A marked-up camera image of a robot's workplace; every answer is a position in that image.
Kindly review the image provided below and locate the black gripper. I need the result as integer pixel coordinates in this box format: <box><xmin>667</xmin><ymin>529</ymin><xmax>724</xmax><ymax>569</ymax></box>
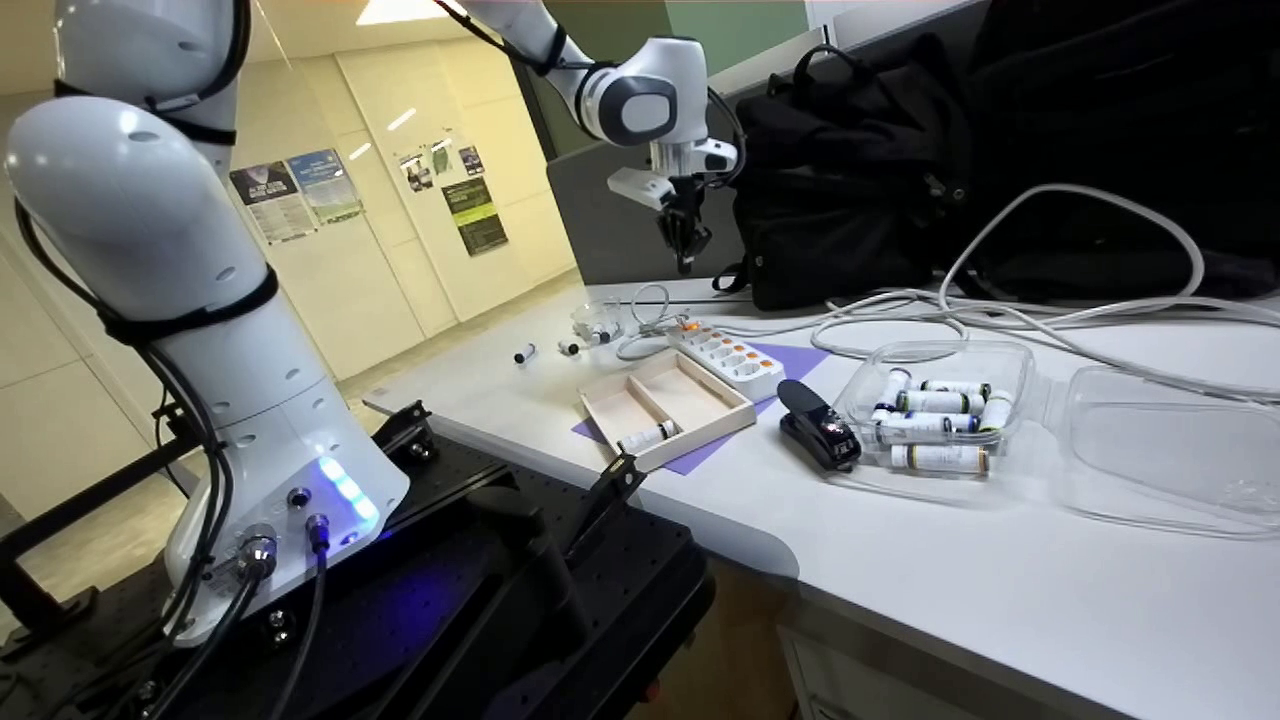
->
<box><xmin>656</xmin><ymin>168</ymin><xmax>718</xmax><ymax>276</ymax></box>

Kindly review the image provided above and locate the white power strip with switches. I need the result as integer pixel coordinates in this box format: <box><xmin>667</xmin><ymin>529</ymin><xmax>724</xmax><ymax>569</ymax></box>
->
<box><xmin>665</xmin><ymin>318</ymin><xmax>787</xmax><ymax>394</ymax></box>

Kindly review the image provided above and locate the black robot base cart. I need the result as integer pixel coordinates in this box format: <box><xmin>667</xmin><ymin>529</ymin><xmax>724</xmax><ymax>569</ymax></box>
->
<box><xmin>0</xmin><ymin>395</ymin><xmax>716</xmax><ymax>720</ymax></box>

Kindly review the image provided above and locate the grey divider panel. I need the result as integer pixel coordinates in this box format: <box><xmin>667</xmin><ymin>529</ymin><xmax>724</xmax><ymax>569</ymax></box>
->
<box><xmin>548</xmin><ymin>124</ymin><xmax>753</xmax><ymax>287</ymax></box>

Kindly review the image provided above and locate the black backpack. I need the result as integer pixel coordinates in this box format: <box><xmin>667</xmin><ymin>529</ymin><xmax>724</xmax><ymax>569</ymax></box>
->
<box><xmin>706</xmin><ymin>35</ymin><xmax>985</xmax><ymax>311</ymax></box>

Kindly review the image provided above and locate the wooden tray with divider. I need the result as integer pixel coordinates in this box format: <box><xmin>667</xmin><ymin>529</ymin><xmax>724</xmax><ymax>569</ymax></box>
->
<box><xmin>570</xmin><ymin>347</ymin><xmax>761</xmax><ymax>472</ymax></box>

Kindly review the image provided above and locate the clear plastic container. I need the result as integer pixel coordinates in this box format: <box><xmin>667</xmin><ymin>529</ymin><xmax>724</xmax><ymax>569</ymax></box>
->
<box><xmin>833</xmin><ymin>336</ymin><xmax>1034</xmax><ymax>504</ymax></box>
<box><xmin>1050</xmin><ymin>366</ymin><xmax>1280</xmax><ymax>538</ymax></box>

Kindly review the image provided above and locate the black stapler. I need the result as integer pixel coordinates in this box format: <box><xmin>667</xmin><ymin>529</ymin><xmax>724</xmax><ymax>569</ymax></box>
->
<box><xmin>772</xmin><ymin>376</ymin><xmax>862</xmax><ymax>477</ymax></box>

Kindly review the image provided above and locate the black clamp with lever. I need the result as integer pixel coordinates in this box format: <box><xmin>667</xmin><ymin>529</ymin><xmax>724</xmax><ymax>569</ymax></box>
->
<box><xmin>570</xmin><ymin>444</ymin><xmax>650</xmax><ymax>538</ymax></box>

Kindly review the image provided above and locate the black table edge clamp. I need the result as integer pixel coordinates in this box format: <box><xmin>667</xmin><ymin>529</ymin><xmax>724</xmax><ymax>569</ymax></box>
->
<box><xmin>372</xmin><ymin>395</ymin><xmax>438</xmax><ymax>465</ymax></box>

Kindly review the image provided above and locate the green and black wall poster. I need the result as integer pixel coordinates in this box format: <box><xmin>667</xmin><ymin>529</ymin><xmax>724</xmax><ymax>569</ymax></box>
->
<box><xmin>438</xmin><ymin>175</ymin><xmax>511</xmax><ymax>260</ymax></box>

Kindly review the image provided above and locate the blue wall poster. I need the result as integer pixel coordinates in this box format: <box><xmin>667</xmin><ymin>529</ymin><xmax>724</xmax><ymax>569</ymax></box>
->
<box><xmin>287</xmin><ymin>148</ymin><xmax>368</xmax><ymax>229</ymax></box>

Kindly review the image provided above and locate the thick white power cable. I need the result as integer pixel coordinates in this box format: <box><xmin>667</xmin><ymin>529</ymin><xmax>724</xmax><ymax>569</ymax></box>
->
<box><xmin>742</xmin><ymin>180</ymin><xmax>1280</xmax><ymax>406</ymax></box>

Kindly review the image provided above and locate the white text wall notice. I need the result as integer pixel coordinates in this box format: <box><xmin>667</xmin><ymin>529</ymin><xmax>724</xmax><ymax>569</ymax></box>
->
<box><xmin>253</xmin><ymin>195</ymin><xmax>319</xmax><ymax>250</ymax></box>

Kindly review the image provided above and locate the dark photo wall poster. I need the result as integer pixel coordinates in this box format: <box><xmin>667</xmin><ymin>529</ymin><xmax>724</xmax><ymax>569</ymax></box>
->
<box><xmin>228</xmin><ymin>157</ymin><xmax>301</xmax><ymax>208</ymax></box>

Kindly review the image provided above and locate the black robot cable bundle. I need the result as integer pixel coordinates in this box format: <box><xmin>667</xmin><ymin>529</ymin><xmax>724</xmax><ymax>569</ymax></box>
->
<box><xmin>0</xmin><ymin>0</ymin><xmax>334</xmax><ymax>720</ymax></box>

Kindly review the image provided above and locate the black metal frame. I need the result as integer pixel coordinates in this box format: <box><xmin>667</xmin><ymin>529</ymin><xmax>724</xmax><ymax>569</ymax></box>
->
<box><xmin>0</xmin><ymin>395</ymin><xmax>212</xmax><ymax>656</ymax></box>

